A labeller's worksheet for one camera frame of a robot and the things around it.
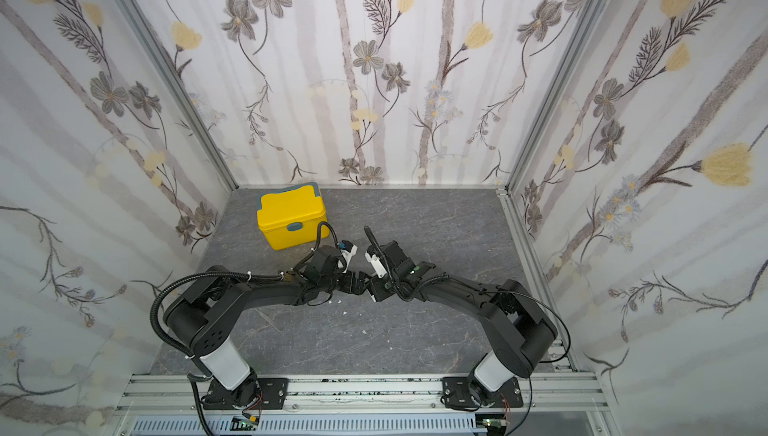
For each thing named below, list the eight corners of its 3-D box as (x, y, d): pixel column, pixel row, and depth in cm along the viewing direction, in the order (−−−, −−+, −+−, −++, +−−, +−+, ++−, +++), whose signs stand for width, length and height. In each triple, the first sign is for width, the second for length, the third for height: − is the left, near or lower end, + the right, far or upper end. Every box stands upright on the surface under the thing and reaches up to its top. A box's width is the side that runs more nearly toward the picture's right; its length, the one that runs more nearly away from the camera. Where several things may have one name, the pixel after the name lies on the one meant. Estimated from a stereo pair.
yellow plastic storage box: (270, 255, 101) (255, 230, 90) (270, 218, 112) (257, 191, 101) (331, 242, 105) (324, 217, 94) (325, 207, 115) (318, 180, 104)
